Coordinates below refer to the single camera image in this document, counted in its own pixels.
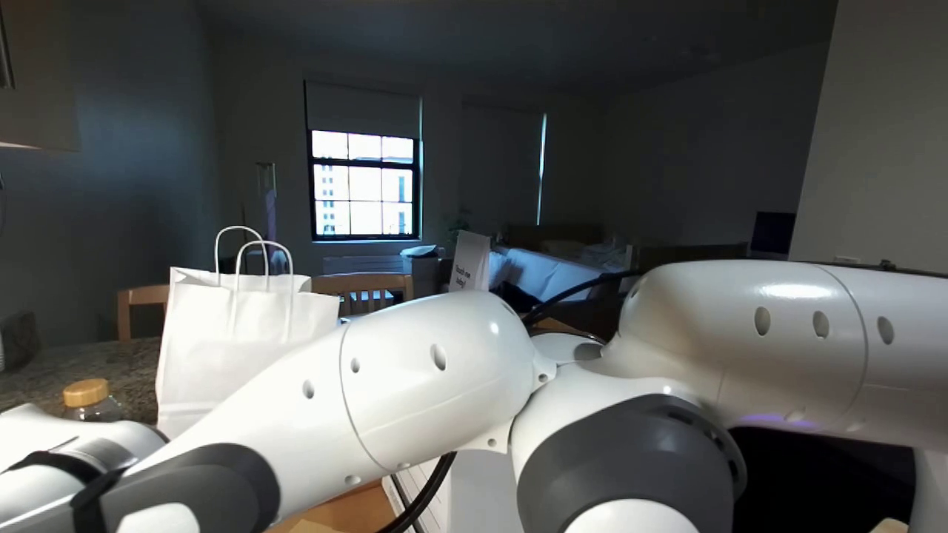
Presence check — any living room sofa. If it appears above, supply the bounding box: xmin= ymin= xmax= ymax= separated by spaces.
xmin=484 ymin=236 xmax=633 ymax=308

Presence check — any light wooden chair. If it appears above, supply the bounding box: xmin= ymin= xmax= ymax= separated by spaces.
xmin=308 ymin=271 xmax=418 ymax=320
xmin=113 ymin=281 xmax=172 ymax=344

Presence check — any bright gridded window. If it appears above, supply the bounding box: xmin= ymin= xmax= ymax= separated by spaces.
xmin=308 ymin=126 xmax=424 ymax=243

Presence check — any white paper bag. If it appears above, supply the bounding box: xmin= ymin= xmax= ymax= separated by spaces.
xmin=153 ymin=221 xmax=342 ymax=440

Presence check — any wooden tray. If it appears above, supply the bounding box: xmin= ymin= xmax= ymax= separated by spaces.
xmin=268 ymin=480 xmax=396 ymax=533

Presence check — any dark monitor screen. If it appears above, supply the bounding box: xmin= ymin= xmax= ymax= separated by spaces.
xmin=748 ymin=207 xmax=800 ymax=261

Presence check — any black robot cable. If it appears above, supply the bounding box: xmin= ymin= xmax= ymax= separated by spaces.
xmin=379 ymin=268 xmax=633 ymax=533

